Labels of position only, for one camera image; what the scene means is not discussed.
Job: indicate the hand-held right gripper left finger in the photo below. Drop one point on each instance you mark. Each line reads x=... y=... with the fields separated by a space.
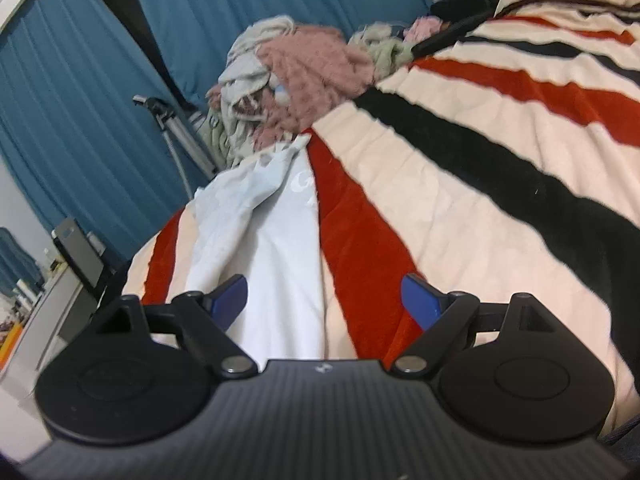
x=229 y=302

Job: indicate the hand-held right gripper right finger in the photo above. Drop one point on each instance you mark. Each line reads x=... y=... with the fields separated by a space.
x=422 y=302

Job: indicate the white t-shirt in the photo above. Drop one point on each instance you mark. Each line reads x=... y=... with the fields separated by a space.
x=285 y=270

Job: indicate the red black cream striped blanket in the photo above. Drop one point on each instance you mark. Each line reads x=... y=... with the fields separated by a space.
x=450 y=185

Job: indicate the black chair grey back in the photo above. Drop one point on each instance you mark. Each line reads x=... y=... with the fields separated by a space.
x=82 y=255

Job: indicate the green printed blanket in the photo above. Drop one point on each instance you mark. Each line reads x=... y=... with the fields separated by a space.
x=215 y=140

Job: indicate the silver garment steamer stand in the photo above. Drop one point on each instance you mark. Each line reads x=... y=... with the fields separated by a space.
x=185 y=137

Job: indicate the white dresser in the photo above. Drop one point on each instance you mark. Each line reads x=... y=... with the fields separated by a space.
x=45 y=340

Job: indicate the row of toiletry bottles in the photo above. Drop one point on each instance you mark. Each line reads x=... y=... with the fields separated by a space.
x=30 y=295

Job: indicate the teal wavy mirror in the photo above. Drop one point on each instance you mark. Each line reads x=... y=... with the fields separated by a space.
x=17 y=260

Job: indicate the blue white plush toy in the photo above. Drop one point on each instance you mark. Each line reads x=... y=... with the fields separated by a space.
x=281 y=92

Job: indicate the yellow box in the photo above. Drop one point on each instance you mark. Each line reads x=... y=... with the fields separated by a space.
x=10 y=342

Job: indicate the grey hoodie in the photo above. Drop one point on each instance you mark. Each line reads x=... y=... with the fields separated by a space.
x=242 y=72

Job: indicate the pink fluffy blanket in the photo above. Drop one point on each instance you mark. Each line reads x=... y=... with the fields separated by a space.
x=320 y=70

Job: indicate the pale green cloth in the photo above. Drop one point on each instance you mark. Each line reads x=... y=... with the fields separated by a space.
x=385 y=52

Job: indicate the cream cloth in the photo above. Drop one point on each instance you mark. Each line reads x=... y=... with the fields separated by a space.
x=260 y=35

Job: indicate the pink cloth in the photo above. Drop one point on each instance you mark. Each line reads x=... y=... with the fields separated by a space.
x=424 y=29

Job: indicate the black armchair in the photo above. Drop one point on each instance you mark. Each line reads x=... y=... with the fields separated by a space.
x=460 y=7

